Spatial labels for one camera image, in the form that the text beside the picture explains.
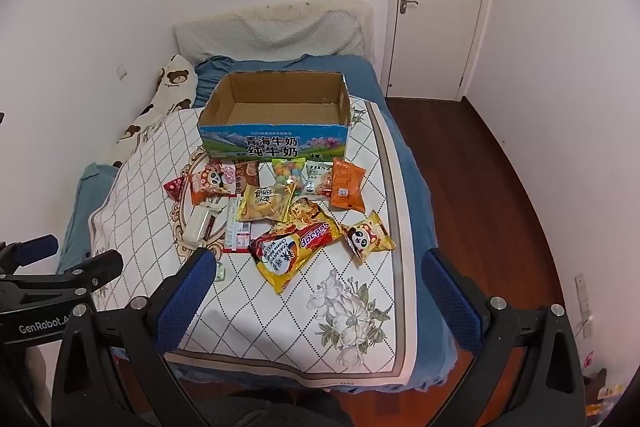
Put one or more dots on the white textured pillow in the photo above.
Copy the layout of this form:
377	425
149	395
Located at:
275	32

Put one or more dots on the white power strip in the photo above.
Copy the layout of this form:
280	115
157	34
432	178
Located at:
582	302

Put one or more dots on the yellow panda snack packet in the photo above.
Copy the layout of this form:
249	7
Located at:
367	237

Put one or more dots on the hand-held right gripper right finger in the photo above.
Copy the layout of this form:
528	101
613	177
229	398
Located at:
450	302

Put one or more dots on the yellow chips packet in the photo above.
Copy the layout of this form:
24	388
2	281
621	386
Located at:
262	204

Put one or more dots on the printed cardboard box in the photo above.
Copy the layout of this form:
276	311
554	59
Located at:
270	142

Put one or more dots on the white oat cookie packet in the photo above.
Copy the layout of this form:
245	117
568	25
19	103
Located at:
317	179

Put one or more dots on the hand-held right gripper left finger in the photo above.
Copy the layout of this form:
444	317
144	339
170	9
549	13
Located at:
186	302

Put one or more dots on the bear print pillow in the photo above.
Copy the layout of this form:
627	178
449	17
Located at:
172	82

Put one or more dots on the pink panda snack packet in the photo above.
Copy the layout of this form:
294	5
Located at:
212	182

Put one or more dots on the diamond pattern floral blanket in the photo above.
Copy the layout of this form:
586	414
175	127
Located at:
300	332

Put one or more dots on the small red snack packet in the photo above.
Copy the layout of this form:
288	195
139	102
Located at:
175	189

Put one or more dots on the large yellow noodle packet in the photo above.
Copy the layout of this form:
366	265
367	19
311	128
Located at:
290	252

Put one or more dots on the white wall socket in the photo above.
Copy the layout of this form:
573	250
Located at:
121	71

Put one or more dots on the plain white snack packet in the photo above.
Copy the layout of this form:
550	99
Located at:
200	222

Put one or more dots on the brown snack packet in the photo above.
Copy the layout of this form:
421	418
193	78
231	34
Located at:
247	177

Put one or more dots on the orange snack packet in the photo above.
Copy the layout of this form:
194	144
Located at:
347	187

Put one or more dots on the small colourful boxes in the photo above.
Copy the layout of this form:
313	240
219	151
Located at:
600	387

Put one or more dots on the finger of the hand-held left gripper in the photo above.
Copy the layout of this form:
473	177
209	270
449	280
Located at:
35	249
100	268

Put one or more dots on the colourful candy packet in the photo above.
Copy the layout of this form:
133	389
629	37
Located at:
289	172

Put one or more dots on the red and white snack packet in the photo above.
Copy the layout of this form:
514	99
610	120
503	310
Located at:
235	232

